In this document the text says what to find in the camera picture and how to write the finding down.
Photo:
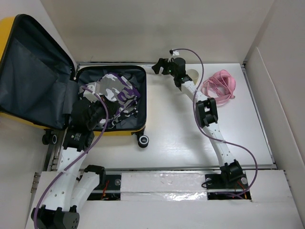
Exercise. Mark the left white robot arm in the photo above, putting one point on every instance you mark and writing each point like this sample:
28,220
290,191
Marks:
60,203

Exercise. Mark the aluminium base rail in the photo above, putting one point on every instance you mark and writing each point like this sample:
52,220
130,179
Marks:
179,186

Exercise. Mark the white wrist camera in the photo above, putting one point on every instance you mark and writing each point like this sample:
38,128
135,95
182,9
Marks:
90,90
174,53

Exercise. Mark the yellow hard-shell suitcase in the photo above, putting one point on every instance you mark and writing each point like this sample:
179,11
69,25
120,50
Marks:
39,83

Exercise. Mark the white spray bottle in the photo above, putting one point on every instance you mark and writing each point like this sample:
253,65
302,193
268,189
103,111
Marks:
149,70

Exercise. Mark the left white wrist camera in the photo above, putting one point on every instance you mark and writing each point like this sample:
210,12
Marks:
90,90

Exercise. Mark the yellow-green mug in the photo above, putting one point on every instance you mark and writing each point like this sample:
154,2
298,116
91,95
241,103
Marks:
193,74

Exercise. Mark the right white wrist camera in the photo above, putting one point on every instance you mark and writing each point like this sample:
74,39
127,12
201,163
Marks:
174,53

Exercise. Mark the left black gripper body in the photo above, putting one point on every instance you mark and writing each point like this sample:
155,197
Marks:
99,112

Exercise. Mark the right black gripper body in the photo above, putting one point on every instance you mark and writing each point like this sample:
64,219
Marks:
170,70

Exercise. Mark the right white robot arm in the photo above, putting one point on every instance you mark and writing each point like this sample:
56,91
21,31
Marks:
206,116

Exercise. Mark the purple camouflage cloth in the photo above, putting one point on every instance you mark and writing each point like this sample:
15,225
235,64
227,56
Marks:
119,87

